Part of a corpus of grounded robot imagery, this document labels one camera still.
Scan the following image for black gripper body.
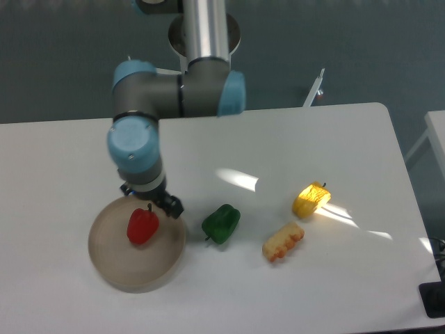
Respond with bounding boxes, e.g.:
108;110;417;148
128;184;169;205

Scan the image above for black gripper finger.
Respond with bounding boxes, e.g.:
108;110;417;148
158;193;184;219

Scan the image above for red toy pepper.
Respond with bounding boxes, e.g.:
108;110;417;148
127;203;160;245

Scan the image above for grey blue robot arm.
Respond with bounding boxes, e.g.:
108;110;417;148
106;1;246;218

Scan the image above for green toy pepper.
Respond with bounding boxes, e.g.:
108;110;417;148
201;204;241;245

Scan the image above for beige round plate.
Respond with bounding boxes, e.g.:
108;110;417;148
88;196;186;293

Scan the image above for yellow toy pepper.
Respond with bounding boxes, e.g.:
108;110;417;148
291;182;332;219

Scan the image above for toy corn piece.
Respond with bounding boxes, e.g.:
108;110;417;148
262;222;305;262

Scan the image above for black box at table edge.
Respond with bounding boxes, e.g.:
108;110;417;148
419;281;444;319

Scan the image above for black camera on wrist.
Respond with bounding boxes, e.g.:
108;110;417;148
120;183;133;196

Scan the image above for black cables at right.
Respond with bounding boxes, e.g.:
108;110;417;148
429;236;445;283

